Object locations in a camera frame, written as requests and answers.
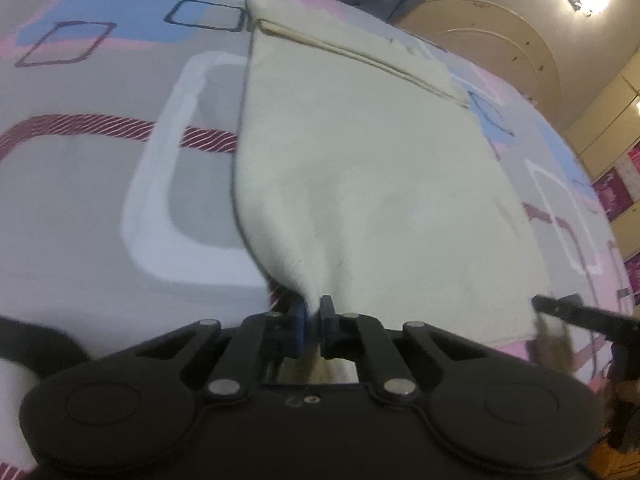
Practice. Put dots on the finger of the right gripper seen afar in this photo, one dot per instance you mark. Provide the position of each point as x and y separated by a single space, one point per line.
614 326

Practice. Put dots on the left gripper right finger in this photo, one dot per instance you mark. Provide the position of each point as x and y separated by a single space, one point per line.
489 412

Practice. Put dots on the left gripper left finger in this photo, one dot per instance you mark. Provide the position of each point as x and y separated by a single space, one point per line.
120 412

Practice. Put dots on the cream knit sweater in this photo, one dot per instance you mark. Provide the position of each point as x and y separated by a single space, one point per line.
362 174

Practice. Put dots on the cream wardrobe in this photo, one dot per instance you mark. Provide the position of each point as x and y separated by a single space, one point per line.
606 141

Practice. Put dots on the cream round headboard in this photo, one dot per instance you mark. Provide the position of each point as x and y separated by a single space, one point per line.
495 39

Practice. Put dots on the patterned bed sheet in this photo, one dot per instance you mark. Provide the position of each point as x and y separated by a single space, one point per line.
119 127

